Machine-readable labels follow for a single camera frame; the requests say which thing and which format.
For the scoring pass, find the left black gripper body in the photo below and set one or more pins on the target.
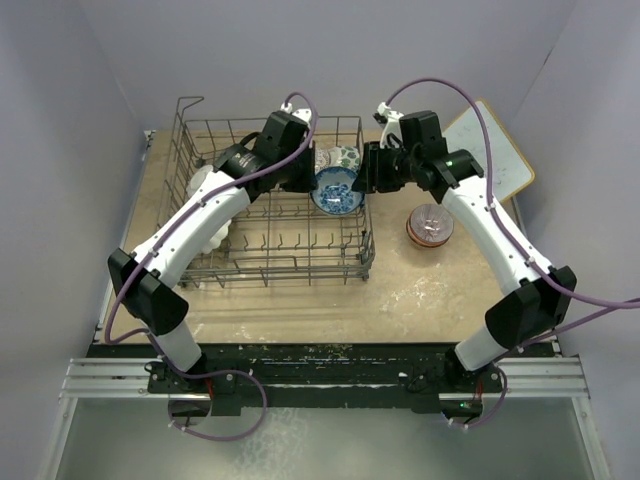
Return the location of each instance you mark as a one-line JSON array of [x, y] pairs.
[[299, 176]]

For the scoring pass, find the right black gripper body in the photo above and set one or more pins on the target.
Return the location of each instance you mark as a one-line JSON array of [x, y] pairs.
[[398, 168]]

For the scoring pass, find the green leaf patterned bowl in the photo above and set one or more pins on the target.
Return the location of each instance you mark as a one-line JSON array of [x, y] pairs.
[[346, 157]]

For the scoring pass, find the blue floral white bowl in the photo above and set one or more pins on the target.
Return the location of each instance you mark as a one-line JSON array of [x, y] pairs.
[[334, 194]]

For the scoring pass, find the brown patterned white bowl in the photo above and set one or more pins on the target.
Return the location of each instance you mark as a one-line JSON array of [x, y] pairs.
[[322, 159]]

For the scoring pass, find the purple striped bowl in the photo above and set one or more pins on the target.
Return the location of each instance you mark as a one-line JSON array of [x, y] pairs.
[[431, 221]]

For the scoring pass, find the orange red patterned bowl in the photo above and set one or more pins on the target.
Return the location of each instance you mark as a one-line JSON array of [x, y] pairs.
[[426, 243]]

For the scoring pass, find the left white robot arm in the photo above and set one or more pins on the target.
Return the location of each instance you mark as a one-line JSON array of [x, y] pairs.
[[144, 279]]

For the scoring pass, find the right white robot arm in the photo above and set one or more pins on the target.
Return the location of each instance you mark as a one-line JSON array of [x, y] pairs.
[[535, 293]]

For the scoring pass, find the white fluted bowl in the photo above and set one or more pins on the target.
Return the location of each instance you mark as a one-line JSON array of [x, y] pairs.
[[216, 240]]

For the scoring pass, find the small whiteboard yellow frame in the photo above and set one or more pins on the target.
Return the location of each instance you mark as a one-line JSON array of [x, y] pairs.
[[511, 171]]

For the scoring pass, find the white cup with handle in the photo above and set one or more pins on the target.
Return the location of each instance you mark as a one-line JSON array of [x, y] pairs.
[[195, 185]]

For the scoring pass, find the grey wire dish rack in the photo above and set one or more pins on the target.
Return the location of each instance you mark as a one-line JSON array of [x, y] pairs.
[[282, 236]]

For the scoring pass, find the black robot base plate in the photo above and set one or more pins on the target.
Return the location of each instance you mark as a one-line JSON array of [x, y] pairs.
[[420, 377]]

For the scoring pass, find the aluminium rail frame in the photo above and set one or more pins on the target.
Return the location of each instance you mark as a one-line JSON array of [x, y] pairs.
[[368, 411]]

